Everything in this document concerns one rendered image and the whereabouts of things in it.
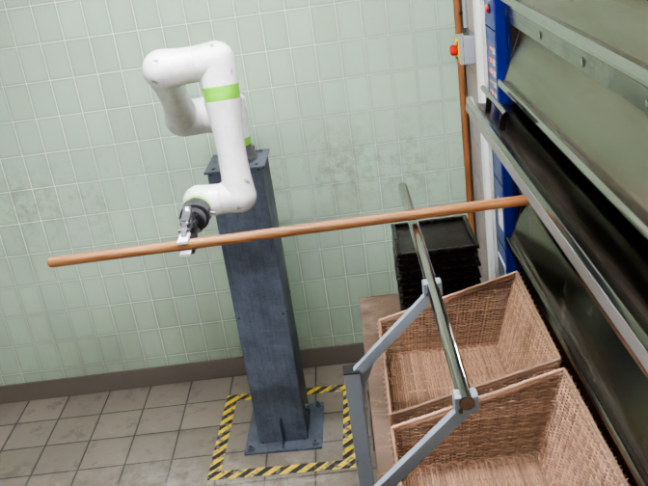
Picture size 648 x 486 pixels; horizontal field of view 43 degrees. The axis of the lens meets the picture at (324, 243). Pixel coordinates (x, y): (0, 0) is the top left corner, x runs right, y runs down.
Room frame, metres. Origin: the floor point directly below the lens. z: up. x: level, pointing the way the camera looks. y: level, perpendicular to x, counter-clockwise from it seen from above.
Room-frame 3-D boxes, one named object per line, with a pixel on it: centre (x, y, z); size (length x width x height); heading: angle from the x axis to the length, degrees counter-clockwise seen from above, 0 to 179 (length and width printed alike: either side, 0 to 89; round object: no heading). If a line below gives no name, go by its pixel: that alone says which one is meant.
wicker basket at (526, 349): (2.12, -0.36, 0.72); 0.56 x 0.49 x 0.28; 177
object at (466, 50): (3.04, -0.63, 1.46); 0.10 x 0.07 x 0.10; 177
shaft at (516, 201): (2.14, -0.07, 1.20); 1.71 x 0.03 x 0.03; 88
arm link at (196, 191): (2.49, 0.37, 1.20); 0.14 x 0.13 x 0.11; 178
